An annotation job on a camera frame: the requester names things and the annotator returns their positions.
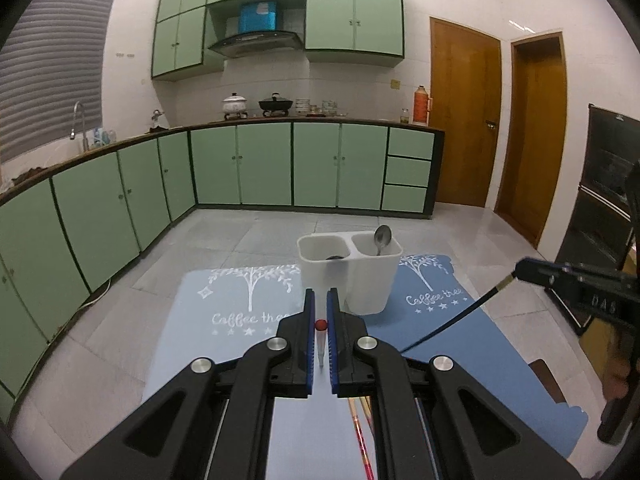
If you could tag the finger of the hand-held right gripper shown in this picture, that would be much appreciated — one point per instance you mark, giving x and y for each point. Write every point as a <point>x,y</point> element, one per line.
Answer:
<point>542,271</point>

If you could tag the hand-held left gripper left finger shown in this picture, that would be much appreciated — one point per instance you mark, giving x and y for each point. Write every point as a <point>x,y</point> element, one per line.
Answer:
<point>310,340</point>

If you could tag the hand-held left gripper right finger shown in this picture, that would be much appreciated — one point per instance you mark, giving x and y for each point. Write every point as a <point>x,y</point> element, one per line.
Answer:
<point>332,340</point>

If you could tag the white chopstick with red tip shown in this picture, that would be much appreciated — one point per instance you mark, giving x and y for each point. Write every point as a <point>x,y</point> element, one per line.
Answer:
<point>320,347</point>

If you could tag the white two-compartment utensil holder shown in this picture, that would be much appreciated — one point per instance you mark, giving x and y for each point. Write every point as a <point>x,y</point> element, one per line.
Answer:
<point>325,277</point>

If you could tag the black chopstick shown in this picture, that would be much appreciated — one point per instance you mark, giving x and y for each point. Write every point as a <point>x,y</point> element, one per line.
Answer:
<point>460,316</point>

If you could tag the red patterned chopstick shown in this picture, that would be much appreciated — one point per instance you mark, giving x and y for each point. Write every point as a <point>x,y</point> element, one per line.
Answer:
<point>360,440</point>

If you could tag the person's right hand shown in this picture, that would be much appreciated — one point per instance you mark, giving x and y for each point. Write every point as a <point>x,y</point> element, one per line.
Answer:
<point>615,375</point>

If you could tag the metal spoon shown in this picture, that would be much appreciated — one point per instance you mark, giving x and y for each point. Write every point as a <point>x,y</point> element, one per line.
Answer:
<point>383,236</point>

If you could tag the black glass-front cabinet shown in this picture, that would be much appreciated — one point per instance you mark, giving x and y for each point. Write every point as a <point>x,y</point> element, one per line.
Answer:
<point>600,170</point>

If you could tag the green cabinet drawer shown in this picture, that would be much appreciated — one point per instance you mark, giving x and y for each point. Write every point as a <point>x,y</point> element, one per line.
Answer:
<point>405,198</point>
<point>411,142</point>
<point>408,171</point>

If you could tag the green lower kitchen cabinets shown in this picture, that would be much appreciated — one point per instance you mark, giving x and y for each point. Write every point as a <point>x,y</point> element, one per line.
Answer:
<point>265,165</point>

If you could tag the closed wooden door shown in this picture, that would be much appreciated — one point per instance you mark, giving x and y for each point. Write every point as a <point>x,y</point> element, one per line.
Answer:
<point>460,110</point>

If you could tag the orange thermos flask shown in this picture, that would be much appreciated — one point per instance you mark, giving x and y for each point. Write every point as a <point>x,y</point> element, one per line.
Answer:
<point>421,106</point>

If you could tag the small oil bottle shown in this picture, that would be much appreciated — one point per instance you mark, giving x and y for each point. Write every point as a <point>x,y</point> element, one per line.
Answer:
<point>404,116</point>

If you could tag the black wok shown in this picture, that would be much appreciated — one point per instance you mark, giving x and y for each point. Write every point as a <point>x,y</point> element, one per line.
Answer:
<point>276,105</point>

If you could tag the white cooking pot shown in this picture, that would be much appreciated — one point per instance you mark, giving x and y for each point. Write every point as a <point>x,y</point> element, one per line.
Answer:
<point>235,105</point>

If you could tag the glass kettle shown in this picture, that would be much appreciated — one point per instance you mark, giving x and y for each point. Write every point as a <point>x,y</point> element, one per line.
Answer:
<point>157,121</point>

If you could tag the dark kitchen countertop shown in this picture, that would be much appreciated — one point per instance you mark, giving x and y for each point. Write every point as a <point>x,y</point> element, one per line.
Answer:
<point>125,141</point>

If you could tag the dish soap bottles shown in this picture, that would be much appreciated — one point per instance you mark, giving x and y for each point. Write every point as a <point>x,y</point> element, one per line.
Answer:
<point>103,137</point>

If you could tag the metal sink faucet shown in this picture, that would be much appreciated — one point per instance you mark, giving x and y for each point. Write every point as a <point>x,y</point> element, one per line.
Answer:
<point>79,115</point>

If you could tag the range hood with blue film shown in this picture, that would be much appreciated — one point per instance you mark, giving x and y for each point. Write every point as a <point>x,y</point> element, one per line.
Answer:
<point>257,20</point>

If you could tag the grey window blind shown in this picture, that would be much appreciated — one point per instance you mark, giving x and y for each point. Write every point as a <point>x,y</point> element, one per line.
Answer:
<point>55,70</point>

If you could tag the open wooden door frame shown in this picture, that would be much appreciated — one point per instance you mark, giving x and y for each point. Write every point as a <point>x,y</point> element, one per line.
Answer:
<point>505,135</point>

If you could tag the green upper wall cabinets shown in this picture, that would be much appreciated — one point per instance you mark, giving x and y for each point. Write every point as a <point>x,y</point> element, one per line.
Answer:
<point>350,20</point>

